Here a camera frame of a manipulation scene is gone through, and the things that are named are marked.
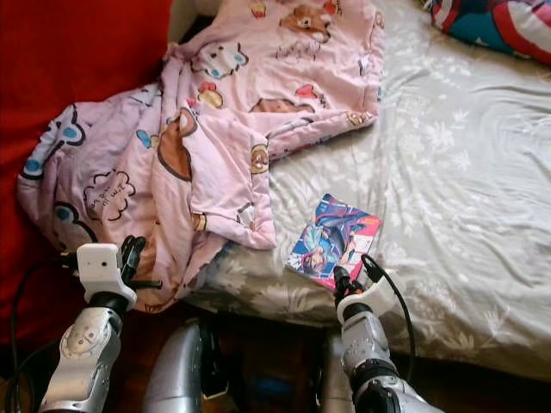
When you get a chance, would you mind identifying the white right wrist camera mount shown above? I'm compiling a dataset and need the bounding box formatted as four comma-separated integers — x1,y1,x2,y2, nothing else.
336,277,397,324

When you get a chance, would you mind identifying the red white blue striped pillow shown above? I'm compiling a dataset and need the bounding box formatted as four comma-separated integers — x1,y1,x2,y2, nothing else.
426,0,551,68

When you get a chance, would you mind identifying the beige floral bed sheet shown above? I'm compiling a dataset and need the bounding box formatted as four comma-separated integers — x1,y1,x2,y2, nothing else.
189,0,551,384

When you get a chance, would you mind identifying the silver left robot leg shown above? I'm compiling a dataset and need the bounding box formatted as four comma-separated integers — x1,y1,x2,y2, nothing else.
142,320,225,413

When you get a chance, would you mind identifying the pink cartoon bear blanket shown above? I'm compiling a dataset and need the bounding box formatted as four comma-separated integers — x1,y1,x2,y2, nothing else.
15,0,386,312

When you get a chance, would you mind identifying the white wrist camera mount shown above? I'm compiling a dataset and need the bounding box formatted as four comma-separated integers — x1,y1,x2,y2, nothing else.
336,277,397,324
76,243,139,311

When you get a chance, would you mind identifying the colourful manga book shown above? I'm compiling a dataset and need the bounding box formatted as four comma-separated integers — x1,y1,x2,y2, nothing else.
286,193,382,291

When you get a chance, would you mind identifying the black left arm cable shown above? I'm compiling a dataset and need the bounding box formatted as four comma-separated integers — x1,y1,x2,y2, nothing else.
4,252,83,413

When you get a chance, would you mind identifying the silver right robot leg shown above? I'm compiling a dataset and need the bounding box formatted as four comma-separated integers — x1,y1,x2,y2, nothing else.
319,331,354,413

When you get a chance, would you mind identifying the large red cushion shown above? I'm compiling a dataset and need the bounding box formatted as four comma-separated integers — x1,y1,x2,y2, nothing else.
0,0,173,345

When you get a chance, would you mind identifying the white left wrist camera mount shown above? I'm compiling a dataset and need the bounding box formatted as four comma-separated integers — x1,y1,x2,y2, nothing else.
76,243,139,311

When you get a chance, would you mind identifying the silver robot leg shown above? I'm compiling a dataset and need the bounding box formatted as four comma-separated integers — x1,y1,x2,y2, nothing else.
142,320,225,413
319,331,354,413

